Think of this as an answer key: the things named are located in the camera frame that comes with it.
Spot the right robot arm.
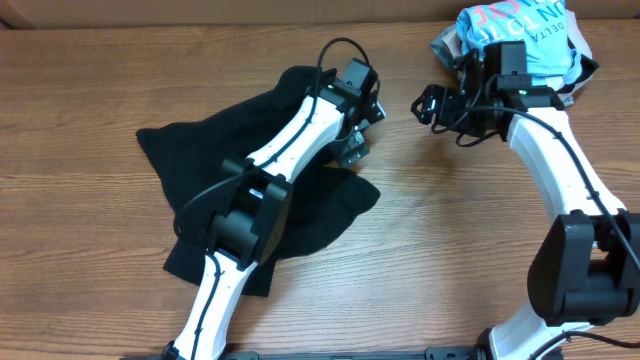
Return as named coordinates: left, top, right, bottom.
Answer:
left=411, top=41, right=639, bottom=360

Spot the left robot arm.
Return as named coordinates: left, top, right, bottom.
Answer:
left=161, top=59, right=386, bottom=359

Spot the light blue printed t-shirt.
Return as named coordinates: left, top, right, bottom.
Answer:
left=456, top=0, right=583, bottom=85

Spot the black folded garment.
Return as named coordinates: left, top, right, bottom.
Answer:
left=557, top=51, right=599, bottom=107

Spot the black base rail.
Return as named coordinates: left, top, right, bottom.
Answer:
left=119, top=344, right=501, bottom=360

